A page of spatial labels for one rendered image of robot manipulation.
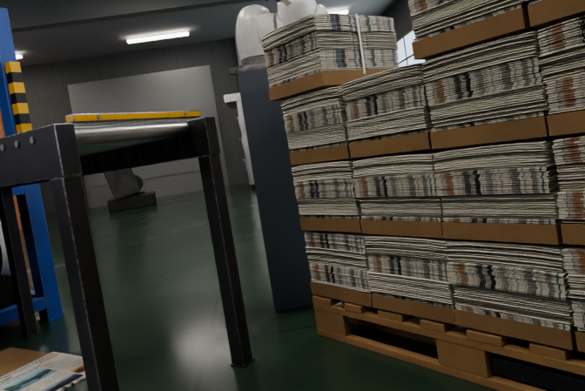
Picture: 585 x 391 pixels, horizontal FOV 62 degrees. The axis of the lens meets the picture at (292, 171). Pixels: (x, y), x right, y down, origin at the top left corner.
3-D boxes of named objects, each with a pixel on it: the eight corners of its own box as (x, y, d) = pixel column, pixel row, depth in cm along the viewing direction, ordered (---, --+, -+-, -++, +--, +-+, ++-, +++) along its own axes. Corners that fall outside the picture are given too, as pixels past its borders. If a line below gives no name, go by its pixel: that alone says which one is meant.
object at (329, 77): (304, 97, 182) (302, 86, 182) (359, 83, 159) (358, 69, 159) (269, 101, 172) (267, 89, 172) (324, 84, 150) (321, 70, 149)
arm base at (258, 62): (231, 79, 218) (229, 67, 217) (280, 72, 219) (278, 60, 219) (229, 73, 199) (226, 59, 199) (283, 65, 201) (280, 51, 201)
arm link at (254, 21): (245, 64, 218) (237, 15, 217) (285, 57, 216) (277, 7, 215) (235, 59, 202) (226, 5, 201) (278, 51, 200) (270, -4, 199)
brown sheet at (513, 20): (491, 58, 148) (488, 43, 148) (596, 31, 125) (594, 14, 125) (413, 60, 125) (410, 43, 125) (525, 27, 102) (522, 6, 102)
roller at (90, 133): (186, 139, 158) (195, 129, 156) (50, 153, 118) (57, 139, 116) (178, 128, 159) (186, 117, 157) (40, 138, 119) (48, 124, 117)
